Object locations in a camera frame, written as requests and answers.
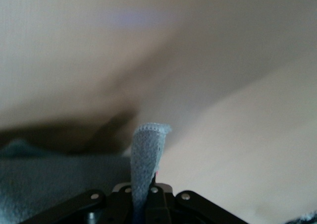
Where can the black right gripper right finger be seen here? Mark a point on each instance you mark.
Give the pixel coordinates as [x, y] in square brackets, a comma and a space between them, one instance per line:
[173, 209]

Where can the pink and grey cloth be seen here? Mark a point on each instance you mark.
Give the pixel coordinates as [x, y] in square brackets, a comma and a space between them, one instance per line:
[146, 154]

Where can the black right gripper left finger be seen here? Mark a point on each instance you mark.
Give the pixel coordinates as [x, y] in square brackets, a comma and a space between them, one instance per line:
[104, 209]

